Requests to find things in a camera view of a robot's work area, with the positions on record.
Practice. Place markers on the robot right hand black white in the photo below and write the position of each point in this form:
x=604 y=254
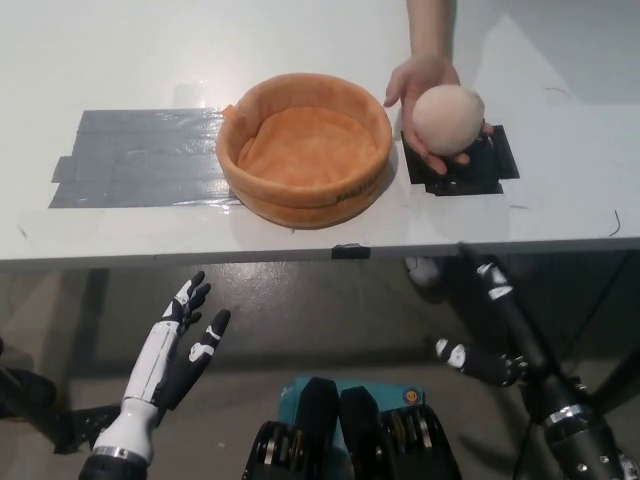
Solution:
x=537 y=367

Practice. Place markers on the person's bare hand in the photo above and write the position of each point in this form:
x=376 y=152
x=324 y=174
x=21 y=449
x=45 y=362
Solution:
x=425 y=75

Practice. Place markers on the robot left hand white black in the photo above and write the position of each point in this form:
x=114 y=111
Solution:
x=150 y=360

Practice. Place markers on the pale pink plush dumpling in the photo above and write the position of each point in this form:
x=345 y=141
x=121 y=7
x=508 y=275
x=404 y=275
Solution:
x=447 y=120

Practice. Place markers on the robot torso black teal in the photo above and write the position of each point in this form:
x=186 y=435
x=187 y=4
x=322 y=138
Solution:
x=350 y=435

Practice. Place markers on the black tape square patch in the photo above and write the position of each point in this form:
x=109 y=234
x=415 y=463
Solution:
x=492 y=160

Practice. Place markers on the orange plush round basket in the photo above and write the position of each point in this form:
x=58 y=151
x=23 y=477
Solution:
x=305 y=145

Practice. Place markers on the white object under table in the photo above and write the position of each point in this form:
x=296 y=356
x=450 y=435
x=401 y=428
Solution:
x=422 y=272

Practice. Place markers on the small black tape piece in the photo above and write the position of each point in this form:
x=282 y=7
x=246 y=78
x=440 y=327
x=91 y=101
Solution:
x=350 y=251

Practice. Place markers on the black metal floor bracket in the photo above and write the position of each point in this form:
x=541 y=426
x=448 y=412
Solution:
x=87 y=425

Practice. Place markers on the grey duct tape patch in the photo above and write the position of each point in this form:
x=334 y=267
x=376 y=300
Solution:
x=145 y=155

